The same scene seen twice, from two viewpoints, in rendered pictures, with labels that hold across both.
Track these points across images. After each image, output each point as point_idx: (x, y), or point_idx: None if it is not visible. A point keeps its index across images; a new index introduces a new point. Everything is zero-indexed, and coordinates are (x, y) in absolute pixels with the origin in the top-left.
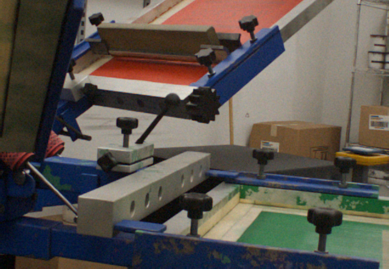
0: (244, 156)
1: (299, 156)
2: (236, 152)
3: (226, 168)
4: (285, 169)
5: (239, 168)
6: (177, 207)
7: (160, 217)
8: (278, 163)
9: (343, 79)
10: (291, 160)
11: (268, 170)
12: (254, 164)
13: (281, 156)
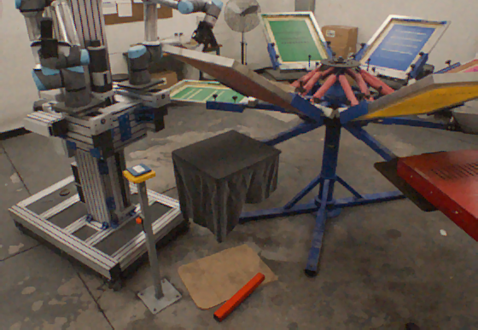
0: (221, 152)
1: (188, 158)
2: (222, 159)
3: (236, 134)
4: (209, 137)
5: (230, 135)
6: (251, 191)
7: (259, 192)
8: (208, 144)
9: None
10: (198, 150)
11: (218, 135)
12: (220, 141)
13: (199, 156)
